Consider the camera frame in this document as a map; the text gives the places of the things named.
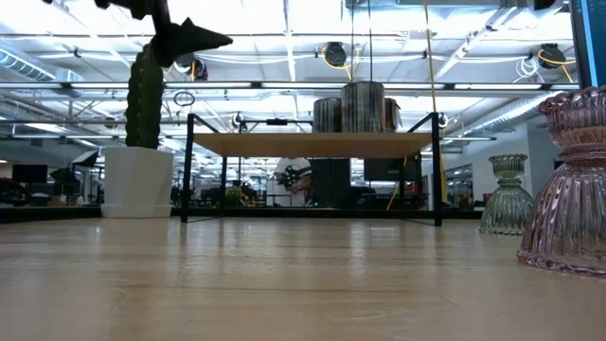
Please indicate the black background monitor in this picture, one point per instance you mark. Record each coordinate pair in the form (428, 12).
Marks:
(29, 174)
(388, 169)

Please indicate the black background cabinet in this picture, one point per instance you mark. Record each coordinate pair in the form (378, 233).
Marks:
(333, 184)

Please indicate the wooden shelf riser black legs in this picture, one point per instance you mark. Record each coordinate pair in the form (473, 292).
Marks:
(284, 144)

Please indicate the computer monitor blue screen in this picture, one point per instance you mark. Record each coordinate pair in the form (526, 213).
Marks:
(592, 42)

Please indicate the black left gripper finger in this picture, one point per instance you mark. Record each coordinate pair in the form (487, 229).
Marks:
(189, 40)
(123, 5)

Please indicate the person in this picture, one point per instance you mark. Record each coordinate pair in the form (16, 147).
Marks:
(284, 166)

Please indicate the metal candle tin orange label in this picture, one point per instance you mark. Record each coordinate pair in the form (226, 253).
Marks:
(362, 109)

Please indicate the black studio light shade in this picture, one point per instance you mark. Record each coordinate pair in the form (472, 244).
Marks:
(64, 175)
(86, 158)

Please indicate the ribbed metal candle tin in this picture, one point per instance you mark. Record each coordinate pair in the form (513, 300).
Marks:
(326, 116)

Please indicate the green cactus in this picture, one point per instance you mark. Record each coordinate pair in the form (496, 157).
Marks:
(142, 113)

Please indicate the white hexagonal plant pot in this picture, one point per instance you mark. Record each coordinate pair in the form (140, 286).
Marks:
(137, 184)

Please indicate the black metal table frame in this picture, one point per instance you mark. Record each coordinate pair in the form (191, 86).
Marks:
(47, 214)

